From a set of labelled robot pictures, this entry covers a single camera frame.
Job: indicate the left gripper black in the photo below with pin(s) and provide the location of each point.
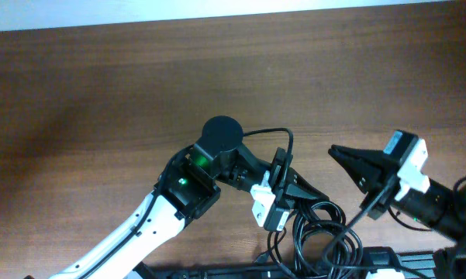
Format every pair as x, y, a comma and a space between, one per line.
291, 183

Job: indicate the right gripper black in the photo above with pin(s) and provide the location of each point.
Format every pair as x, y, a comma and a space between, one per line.
388, 182

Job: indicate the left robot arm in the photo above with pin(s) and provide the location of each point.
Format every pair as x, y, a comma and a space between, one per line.
187, 188

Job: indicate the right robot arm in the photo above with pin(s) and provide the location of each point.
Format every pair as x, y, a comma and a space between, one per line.
441, 209

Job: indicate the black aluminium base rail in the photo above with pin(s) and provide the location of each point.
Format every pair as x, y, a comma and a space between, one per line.
378, 262

